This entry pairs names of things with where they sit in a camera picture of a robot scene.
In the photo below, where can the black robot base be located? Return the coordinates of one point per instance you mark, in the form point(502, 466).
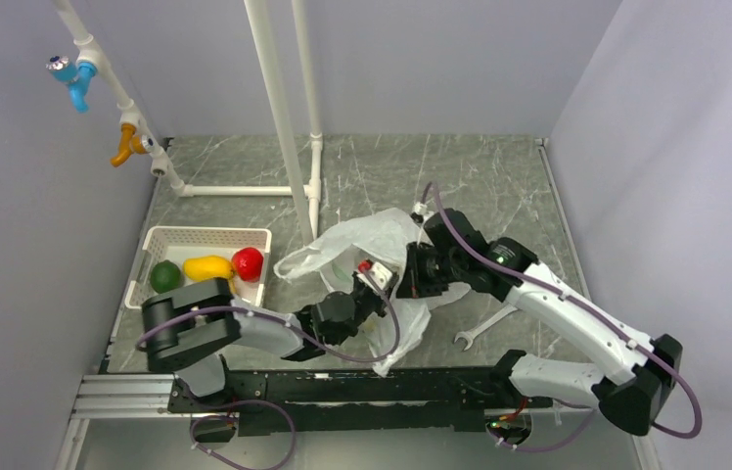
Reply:
point(456, 398)

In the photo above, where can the white plastic basket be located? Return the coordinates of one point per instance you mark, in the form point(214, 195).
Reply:
point(178, 243)

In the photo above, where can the silver wrench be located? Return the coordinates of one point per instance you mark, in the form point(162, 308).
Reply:
point(469, 336)

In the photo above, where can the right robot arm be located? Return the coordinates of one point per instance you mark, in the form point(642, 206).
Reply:
point(629, 375)

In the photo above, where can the red fake fruit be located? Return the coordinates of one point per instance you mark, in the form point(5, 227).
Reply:
point(248, 264)

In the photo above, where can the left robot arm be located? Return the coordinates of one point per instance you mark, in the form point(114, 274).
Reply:
point(186, 329)

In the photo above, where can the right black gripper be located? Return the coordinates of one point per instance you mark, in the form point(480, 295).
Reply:
point(412, 283)

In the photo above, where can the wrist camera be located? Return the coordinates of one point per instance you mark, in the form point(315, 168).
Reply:
point(421, 213)
point(377, 275)

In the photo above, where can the white plastic bag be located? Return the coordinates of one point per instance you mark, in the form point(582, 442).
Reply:
point(383, 237)

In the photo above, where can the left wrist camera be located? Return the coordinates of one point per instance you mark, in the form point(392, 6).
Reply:
point(377, 275)

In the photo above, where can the yellow fake fruit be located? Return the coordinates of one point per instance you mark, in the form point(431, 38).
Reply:
point(208, 267)

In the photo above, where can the white PVC pipe frame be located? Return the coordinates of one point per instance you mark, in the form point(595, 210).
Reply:
point(304, 195)

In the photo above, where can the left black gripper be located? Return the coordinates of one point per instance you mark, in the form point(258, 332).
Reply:
point(385, 295)

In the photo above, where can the green fake fruit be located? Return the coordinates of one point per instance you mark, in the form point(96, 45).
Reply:
point(166, 276)

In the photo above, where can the blue valve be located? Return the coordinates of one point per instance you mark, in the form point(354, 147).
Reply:
point(76, 77)

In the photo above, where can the orange valve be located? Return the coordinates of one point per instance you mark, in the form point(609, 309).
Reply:
point(131, 143)

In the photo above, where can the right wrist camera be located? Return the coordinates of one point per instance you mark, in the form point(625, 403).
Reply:
point(421, 213)

